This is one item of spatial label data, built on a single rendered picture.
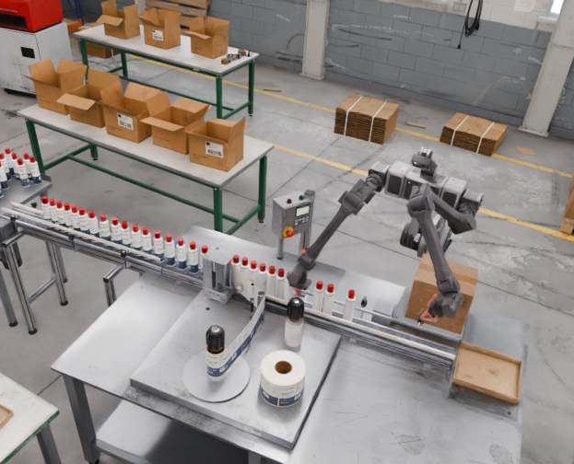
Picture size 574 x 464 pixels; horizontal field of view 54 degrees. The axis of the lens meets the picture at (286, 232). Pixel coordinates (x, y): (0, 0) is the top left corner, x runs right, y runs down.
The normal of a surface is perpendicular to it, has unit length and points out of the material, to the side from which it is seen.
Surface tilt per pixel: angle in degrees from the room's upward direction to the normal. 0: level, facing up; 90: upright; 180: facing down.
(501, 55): 90
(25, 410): 0
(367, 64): 90
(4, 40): 90
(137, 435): 0
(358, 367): 0
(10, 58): 90
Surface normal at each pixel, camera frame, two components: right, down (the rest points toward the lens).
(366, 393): 0.06, -0.81
